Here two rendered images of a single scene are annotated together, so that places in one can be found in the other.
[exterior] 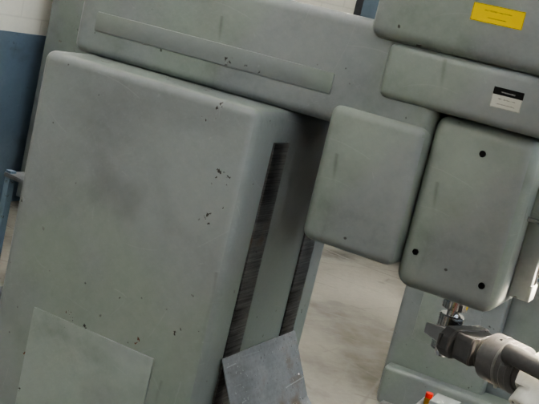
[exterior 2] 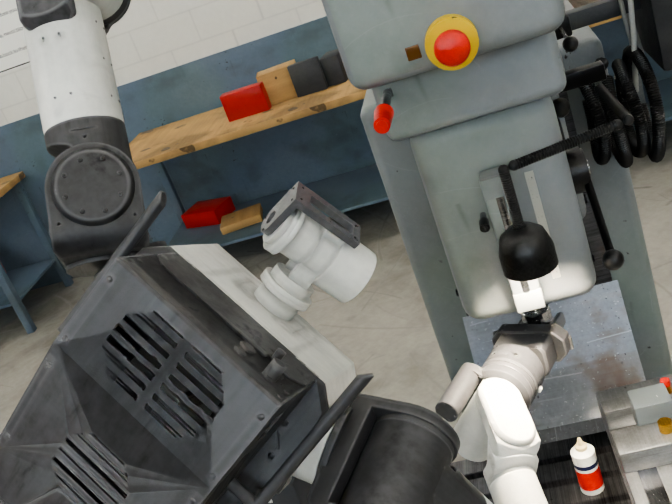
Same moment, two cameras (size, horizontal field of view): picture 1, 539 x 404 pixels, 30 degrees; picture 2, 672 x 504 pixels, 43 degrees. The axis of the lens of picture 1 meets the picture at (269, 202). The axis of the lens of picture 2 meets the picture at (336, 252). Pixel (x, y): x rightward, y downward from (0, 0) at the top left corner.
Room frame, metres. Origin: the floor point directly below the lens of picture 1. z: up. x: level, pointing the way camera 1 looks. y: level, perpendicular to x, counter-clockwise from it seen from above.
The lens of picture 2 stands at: (1.32, -1.49, 1.97)
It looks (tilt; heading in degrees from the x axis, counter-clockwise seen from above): 23 degrees down; 79
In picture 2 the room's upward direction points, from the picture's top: 21 degrees counter-clockwise
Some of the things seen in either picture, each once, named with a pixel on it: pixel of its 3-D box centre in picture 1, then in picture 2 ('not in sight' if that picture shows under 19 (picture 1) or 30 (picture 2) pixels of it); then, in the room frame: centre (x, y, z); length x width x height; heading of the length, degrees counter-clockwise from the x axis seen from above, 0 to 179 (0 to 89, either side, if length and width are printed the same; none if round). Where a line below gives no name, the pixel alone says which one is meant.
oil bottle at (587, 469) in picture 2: not in sight; (585, 463); (1.81, -0.41, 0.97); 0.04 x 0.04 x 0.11
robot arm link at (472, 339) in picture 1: (484, 353); (521, 361); (1.74, -0.44, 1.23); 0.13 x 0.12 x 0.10; 129
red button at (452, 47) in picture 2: not in sight; (452, 47); (1.70, -0.61, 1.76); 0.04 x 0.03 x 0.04; 154
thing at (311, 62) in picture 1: (269, 48); not in sight; (2.03, 0.07, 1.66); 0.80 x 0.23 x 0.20; 64
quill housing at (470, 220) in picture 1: (479, 210); (502, 193); (1.81, -0.38, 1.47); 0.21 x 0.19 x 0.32; 154
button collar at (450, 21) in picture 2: not in sight; (451, 42); (1.71, -0.59, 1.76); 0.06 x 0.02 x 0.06; 154
